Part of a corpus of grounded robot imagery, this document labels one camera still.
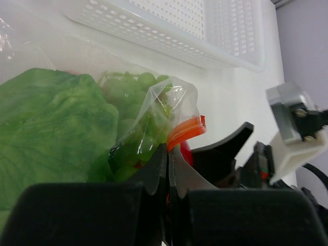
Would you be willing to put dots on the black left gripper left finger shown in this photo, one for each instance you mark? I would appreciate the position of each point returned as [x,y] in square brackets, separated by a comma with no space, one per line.
[131,212]

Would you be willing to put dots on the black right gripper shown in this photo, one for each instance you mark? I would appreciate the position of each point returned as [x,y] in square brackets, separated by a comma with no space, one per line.
[216,162]

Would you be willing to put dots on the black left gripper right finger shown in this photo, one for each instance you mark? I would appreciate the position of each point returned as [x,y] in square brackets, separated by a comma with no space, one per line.
[202,214]

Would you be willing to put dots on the green fake grapes bunch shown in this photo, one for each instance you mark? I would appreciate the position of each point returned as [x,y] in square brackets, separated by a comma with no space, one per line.
[145,118]

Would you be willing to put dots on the clear zip bag orange seal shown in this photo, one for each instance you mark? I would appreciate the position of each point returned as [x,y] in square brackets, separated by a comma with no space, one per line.
[37,46]

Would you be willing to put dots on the red fake apple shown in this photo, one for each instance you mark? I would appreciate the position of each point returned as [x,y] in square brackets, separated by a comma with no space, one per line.
[186,152]

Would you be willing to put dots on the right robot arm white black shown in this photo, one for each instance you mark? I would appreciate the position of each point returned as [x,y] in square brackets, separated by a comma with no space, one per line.
[313,185]

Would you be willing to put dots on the green fake lettuce leaf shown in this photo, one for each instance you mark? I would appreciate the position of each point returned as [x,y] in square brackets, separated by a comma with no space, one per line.
[55,127]

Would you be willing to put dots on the white perforated plastic basket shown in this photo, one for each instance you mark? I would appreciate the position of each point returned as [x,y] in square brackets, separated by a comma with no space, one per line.
[207,34]

